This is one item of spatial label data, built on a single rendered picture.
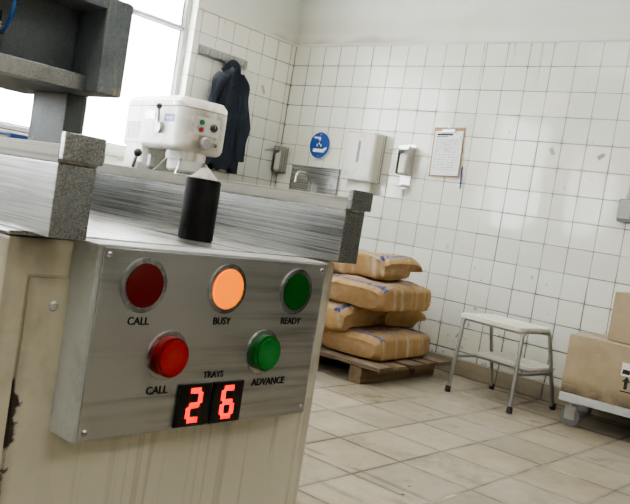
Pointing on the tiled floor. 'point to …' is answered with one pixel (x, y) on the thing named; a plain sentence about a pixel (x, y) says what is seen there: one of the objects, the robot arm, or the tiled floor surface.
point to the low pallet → (378, 371)
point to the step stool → (507, 353)
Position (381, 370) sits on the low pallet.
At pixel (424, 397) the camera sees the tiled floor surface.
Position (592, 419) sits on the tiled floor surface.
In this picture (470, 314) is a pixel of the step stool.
